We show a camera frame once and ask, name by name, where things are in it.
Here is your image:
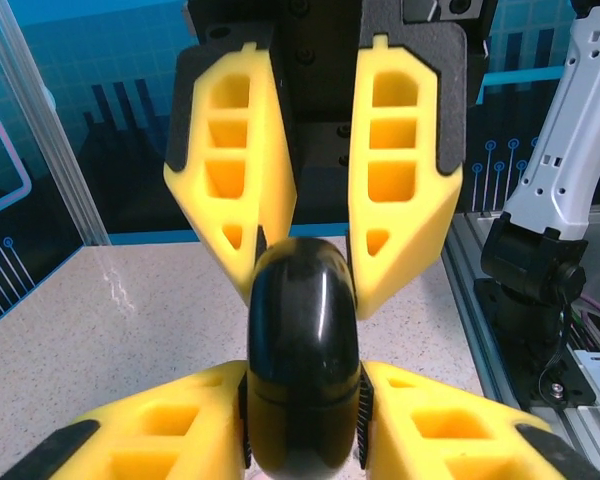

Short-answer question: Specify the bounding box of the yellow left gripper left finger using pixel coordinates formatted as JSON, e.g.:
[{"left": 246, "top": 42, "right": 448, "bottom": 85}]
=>
[{"left": 0, "top": 358, "right": 254, "bottom": 480}]

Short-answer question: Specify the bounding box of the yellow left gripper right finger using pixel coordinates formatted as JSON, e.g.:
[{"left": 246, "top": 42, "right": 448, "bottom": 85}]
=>
[{"left": 354, "top": 359, "right": 600, "bottom": 480}]

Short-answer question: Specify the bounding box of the black earbud charging case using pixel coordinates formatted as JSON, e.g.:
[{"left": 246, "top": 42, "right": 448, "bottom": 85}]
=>
[{"left": 246, "top": 237, "right": 364, "bottom": 480}]

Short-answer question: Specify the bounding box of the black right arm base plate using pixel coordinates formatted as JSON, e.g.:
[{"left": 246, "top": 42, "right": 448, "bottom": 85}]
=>
[{"left": 497, "top": 319, "right": 599, "bottom": 409}]

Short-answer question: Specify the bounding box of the aluminium frame post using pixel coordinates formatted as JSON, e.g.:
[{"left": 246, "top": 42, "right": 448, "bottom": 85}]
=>
[{"left": 0, "top": 0, "right": 112, "bottom": 247}]

